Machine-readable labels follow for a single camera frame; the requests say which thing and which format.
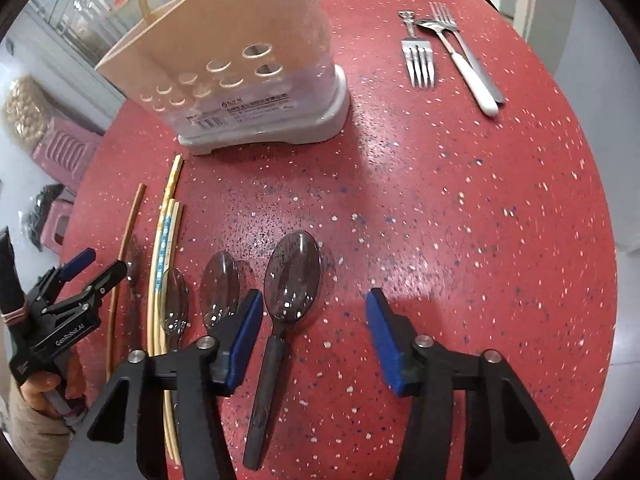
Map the person's left hand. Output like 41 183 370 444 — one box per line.
20 347 88 421

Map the pink plastic stool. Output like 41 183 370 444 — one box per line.
37 200 76 256
30 117 103 196

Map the white-handled steel spoon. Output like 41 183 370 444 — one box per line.
415 18 500 117

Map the black plastic bag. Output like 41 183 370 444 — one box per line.
17 184 66 251

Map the large dark translucent spoon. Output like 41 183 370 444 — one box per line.
242 230 323 471

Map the steel fork ornate handle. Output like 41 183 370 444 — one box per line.
398 10 435 88

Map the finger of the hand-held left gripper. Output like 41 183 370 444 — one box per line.
47 248 97 286
37 260 128 318

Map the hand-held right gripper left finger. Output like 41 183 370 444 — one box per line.
55 289 264 480

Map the clear bag of nuts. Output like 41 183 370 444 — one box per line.
4 75 53 148

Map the glass door cabinet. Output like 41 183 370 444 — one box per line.
25 0 146 68

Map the brown wooden chopstick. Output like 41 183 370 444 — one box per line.
105 182 147 383

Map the beige cutlery holder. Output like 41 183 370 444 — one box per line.
95 0 351 157

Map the long steel fork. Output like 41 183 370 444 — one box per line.
429 1 506 107

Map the person's left forearm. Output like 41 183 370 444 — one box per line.
0 390 76 466

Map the plain bamboo chopstick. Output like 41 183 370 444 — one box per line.
147 154 184 356

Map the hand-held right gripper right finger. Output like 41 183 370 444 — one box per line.
365 287 576 480

